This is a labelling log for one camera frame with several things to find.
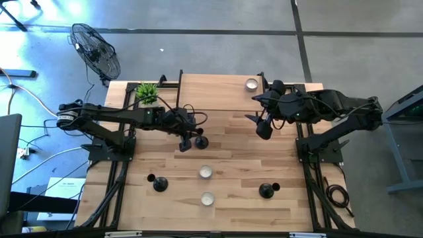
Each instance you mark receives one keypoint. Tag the black floor bar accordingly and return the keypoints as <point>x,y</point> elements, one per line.
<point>18,73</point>

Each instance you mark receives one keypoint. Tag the black aluminium station frame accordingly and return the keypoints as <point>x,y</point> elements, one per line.
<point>185,235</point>

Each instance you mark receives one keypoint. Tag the black floor fan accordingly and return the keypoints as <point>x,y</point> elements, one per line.
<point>96,53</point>

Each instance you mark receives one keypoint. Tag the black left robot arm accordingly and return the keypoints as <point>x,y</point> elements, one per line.
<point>109,113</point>

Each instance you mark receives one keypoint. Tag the wooden shelf riser black frame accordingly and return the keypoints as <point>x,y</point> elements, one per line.
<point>219,92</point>

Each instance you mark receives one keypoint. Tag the white cardboard box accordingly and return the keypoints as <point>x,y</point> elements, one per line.
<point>64,191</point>

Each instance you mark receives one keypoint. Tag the black table beam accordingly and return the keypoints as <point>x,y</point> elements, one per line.
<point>43,205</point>

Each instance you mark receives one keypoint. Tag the black tripod stand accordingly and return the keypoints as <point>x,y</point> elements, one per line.
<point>15,20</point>

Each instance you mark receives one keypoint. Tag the black candlestick holder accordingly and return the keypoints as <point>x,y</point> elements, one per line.
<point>160,184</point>
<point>266,191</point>
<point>202,142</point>

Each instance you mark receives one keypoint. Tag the green plant in white pot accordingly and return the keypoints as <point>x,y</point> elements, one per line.
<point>147,92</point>

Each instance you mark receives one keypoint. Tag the white label strip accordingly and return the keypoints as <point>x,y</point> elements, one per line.
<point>307,235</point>
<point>124,234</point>

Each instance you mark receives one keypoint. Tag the grey desk frame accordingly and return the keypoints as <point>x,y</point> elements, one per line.
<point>398,158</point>

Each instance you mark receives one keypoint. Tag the white power adapter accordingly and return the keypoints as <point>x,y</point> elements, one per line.
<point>23,152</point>

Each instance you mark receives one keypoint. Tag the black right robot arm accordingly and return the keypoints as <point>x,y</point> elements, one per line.
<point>330,136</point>

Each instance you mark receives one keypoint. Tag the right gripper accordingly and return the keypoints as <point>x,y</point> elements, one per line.
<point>287,107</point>

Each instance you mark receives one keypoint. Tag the dark grey monitor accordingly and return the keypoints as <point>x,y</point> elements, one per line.
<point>8,158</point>

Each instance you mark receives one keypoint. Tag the yellow object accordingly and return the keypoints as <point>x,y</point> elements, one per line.
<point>33,229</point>

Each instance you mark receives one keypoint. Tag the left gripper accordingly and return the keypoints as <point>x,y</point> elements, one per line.
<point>178,119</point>

